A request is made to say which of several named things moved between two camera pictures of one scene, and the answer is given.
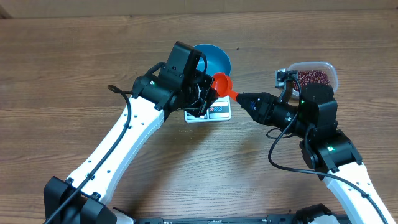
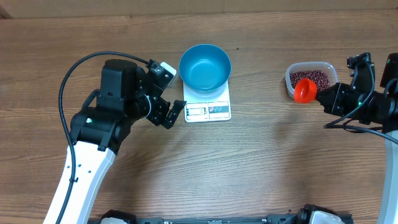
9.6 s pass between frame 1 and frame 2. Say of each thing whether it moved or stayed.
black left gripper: moved
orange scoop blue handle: moved
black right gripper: moved
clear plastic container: stayed
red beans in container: stayed
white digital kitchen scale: stayed
